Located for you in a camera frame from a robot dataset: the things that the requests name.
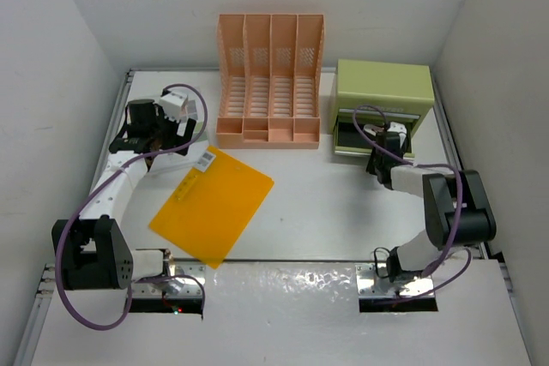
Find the orange plastic clipboard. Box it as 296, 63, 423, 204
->
149, 146, 274, 269

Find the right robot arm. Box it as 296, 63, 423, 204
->
364, 129, 497, 282

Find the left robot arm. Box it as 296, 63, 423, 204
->
55, 93, 197, 291

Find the clear mesh document pouch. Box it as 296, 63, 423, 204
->
150, 87, 209, 173

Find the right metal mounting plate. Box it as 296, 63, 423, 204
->
355, 262, 435, 299

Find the metal mounting plate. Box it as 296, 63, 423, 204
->
132, 264, 206, 300
355, 262, 435, 299

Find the pink plastic file organizer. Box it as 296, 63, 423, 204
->
215, 14, 324, 149

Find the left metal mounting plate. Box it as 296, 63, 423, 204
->
132, 264, 206, 300

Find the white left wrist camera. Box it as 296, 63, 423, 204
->
158, 92, 189, 123

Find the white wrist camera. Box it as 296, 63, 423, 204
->
386, 122, 408, 149
158, 92, 189, 123

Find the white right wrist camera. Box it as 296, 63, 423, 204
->
386, 122, 408, 149

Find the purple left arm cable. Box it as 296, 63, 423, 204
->
54, 83, 209, 331

